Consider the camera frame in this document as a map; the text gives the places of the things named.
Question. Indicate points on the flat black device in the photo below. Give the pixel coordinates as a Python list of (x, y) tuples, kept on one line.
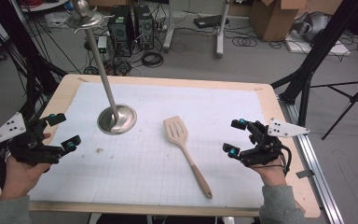
[(211, 21)]

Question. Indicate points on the black metal frame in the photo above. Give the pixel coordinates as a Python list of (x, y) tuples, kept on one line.
[(317, 49)]

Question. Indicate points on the white grid mat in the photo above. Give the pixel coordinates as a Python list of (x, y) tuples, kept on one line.
[(143, 174)]

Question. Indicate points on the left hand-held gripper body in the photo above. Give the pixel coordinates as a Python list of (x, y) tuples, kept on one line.
[(31, 149)]

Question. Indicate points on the white flat board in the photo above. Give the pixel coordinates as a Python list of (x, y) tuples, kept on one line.
[(323, 49)]

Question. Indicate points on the small box with green light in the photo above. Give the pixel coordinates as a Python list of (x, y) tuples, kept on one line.
[(102, 43)]

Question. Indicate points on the grey rounded device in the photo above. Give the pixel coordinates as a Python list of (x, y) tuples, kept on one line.
[(312, 26)]

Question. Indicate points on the white stand leg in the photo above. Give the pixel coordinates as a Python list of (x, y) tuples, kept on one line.
[(169, 31), (221, 34)]

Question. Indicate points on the metal utensil stand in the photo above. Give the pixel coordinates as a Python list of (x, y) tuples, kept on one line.
[(118, 119)]

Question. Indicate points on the person's left hand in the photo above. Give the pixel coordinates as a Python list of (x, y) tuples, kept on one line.
[(20, 180)]

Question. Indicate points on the black tripod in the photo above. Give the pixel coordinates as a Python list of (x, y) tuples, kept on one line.
[(352, 99)]

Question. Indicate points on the wooden slotted spatula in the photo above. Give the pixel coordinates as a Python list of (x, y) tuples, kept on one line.
[(180, 140)]

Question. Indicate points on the person's right hand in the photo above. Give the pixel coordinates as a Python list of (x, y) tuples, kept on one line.
[(272, 175)]

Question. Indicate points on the black computer tower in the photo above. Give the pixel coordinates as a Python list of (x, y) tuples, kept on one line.
[(120, 31), (144, 26)]

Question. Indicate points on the cardboard box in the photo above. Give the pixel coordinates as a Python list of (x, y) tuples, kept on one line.
[(272, 18)]

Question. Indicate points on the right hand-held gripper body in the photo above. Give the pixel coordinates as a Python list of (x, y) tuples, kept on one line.
[(265, 149)]

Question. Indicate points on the grey metal clamp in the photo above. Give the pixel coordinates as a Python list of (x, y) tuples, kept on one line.
[(304, 173)]

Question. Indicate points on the aluminium rail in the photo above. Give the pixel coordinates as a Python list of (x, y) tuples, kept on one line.
[(317, 174)]

